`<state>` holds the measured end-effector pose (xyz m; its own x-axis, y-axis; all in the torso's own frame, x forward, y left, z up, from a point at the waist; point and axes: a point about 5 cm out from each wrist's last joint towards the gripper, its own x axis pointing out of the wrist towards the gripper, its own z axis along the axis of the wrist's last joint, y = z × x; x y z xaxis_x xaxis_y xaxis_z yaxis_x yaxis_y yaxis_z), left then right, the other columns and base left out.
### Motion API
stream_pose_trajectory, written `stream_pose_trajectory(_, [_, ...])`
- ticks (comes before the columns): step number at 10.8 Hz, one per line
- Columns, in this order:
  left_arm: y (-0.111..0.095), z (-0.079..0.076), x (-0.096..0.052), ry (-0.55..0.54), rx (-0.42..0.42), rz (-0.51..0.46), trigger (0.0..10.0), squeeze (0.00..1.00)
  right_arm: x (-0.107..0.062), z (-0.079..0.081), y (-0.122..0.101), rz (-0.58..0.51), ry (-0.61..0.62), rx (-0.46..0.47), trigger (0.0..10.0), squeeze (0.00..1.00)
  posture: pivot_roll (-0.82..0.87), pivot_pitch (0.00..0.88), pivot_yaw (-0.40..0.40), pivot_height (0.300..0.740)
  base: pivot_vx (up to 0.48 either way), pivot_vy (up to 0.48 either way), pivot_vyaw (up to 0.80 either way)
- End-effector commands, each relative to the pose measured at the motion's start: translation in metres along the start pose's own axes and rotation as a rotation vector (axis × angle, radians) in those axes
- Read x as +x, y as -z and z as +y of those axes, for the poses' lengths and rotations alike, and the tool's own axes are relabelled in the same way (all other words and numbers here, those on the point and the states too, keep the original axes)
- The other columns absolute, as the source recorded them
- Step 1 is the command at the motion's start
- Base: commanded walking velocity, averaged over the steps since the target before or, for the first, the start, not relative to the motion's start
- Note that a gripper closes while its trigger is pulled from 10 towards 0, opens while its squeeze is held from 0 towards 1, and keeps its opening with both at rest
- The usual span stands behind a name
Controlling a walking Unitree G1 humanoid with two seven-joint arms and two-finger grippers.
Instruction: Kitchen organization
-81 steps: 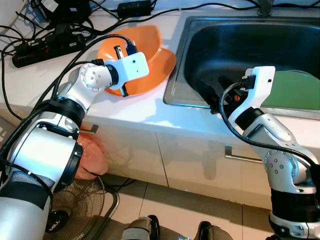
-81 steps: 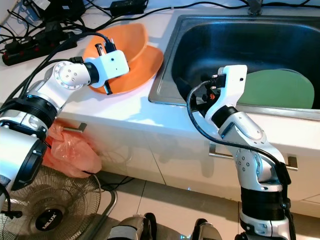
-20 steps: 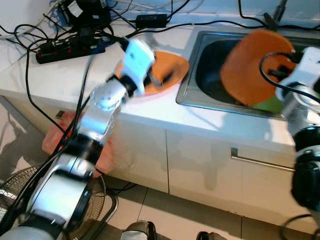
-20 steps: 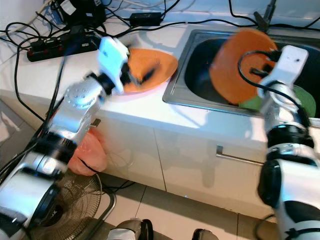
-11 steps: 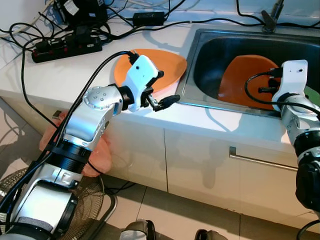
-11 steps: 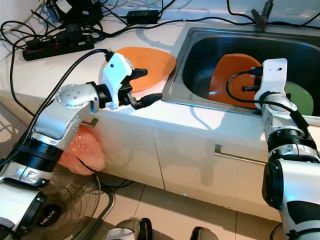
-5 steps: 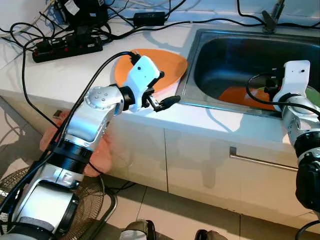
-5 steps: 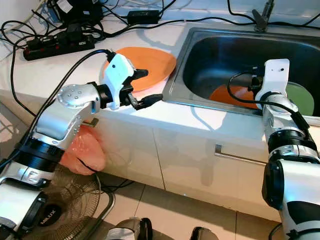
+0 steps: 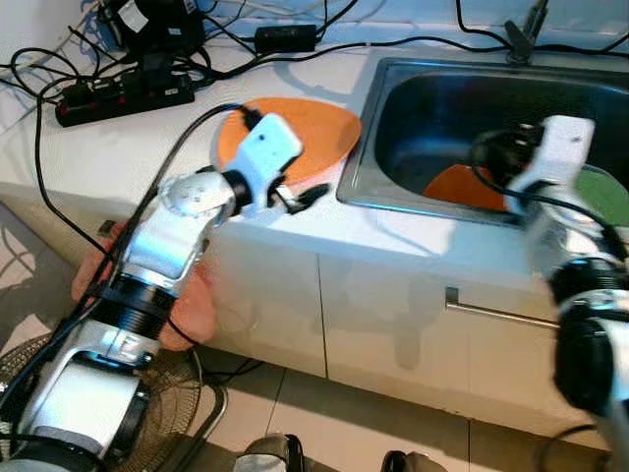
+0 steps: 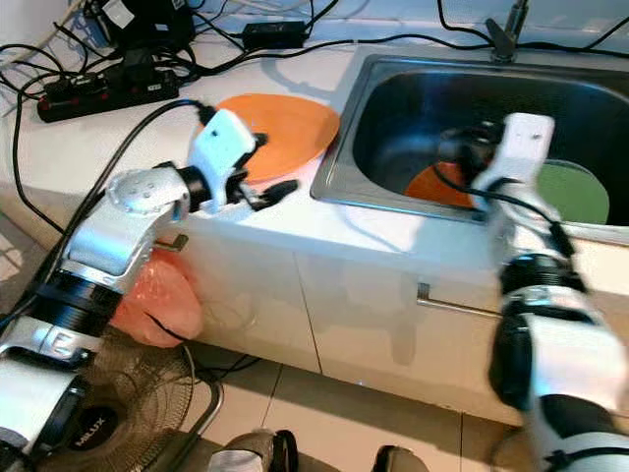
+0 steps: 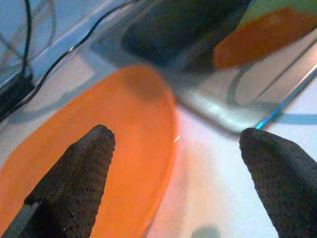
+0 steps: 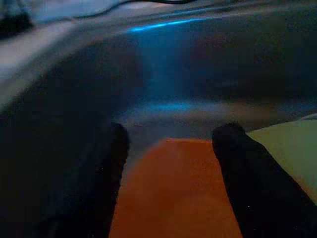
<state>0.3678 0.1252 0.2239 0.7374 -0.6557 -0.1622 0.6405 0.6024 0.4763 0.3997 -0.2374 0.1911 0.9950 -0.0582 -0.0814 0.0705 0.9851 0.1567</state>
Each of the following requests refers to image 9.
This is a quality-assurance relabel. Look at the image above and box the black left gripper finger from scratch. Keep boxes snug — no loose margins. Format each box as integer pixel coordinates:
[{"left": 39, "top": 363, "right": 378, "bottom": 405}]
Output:
[{"left": 288, "top": 182, "right": 332, "bottom": 213}]

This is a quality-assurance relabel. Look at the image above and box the orange plastic bowl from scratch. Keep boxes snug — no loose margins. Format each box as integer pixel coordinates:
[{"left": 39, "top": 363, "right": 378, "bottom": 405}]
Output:
[{"left": 425, "top": 162, "right": 517, "bottom": 212}]

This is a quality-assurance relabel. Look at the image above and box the white kitchen cabinet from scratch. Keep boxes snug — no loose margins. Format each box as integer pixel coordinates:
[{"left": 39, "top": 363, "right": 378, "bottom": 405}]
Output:
[{"left": 0, "top": 177, "right": 629, "bottom": 448}]

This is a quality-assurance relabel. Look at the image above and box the stainless steel sink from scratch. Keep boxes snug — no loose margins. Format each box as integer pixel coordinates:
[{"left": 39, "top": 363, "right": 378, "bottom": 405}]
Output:
[{"left": 337, "top": 57, "right": 629, "bottom": 232}]

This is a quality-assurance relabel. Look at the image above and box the green plate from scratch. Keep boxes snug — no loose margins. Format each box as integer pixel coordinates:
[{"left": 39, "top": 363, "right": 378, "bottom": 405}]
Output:
[{"left": 575, "top": 167, "right": 629, "bottom": 227}]

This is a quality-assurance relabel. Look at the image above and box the dark metal faucet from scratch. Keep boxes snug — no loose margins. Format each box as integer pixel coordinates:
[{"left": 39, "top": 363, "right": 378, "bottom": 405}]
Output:
[{"left": 503, "top": 0, "right": 551, "bottom": 65}]

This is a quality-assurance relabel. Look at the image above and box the red plastic bag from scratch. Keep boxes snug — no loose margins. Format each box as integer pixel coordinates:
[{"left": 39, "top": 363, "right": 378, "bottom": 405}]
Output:
[{"left": 71, "top": 221, "right": 217, "bottom": 352}]

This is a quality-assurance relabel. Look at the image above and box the black power strip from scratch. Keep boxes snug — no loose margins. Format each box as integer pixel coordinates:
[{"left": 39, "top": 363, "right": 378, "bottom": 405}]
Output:
[{"left": 54, "top": 71, "right": 196, "bottom": 127}]

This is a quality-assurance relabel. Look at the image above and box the black floor fan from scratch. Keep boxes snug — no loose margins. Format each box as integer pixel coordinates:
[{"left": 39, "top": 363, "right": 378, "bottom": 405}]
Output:
[{"left": 0, "top": 334, "right": 229, "bottom": 472}]

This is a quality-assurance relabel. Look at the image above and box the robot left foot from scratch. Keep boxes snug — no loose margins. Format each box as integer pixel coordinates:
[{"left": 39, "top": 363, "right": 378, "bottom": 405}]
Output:
[{"left": 236, "top": 433, "right": 304, "bottom": 472}]

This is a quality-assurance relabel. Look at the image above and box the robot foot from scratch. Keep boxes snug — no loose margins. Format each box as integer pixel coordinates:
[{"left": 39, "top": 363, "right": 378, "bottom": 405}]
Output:
[
  {"left": 236, "top": 433, "right": 304, "bottom": 472},
  {"left": 383, "top": 449, "right": 448, "bottom": 472}
]

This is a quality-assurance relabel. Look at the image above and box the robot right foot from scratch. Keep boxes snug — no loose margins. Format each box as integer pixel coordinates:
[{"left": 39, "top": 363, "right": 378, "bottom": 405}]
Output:
[{"left": 383, "top": 449, "right": 448, "bottom": 472}]

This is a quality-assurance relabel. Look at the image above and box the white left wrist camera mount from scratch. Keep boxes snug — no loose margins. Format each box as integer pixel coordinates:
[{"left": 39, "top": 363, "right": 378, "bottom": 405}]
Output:
[{"left": 231, "top": 111, "right": 304, "bottom": 212}]

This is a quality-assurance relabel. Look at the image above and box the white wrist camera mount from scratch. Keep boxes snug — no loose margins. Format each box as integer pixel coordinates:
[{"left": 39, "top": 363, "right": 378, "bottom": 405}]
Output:
[
  {"left": 503, "top": 115, "right": 598, "bottom": 215},
  {"left": 231, "top": 111, "right": 304, "bottom": 212}
]

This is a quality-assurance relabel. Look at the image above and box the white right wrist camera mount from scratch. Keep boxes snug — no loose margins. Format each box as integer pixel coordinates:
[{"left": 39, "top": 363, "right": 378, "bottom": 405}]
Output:
[{"left": 503, "top": 115, "right": 598, "bottom": 215}]

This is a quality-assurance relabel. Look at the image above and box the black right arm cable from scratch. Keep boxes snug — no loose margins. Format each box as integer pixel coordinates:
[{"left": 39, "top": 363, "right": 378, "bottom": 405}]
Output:
[{"left": 470, "top": 138, "right": 629, "bottom": 266}]

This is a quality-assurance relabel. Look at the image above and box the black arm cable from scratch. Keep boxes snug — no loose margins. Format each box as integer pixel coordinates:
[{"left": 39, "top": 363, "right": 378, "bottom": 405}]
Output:
[
  {"left": 470, "top": 138, "right": 629, "bottom": 266},
  {"left": 0, "top": 98, "right": 266, "bottom": 434}
]

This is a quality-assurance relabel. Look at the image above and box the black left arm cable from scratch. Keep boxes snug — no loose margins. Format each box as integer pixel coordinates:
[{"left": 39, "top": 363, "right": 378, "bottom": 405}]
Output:
[{"left": 0, "top": 98, "right": 266, "bottom": 434}]

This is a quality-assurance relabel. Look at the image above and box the black hanging wall cable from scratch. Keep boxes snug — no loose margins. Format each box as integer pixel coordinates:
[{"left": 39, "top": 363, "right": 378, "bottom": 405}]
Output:
[{"left": 454, "top": 0, "right": 510, "bottom": 48}]

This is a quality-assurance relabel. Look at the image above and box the long black counter cable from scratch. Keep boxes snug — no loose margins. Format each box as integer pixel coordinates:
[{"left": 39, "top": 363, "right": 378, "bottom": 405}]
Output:
[{"left": 192, "top": 34, "right": 629, "bottom": 85}]

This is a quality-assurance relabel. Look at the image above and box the long metal drawer handle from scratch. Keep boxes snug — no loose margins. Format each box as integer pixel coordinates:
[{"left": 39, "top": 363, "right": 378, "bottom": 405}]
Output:
[{"left": 444, "top": 285, "right": 563, "bottom": 330}]

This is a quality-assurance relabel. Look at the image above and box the black adapter cable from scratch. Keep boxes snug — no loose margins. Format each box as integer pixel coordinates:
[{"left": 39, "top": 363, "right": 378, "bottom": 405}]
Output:
[{"left": 313, "top": 0, "right": 360, "bottom": 32}]

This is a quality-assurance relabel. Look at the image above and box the black power strip cord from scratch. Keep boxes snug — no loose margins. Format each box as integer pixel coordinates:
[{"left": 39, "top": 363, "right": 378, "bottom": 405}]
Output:
[{"left": 32, "top": 74, "right": 114, "bottom": 237}]

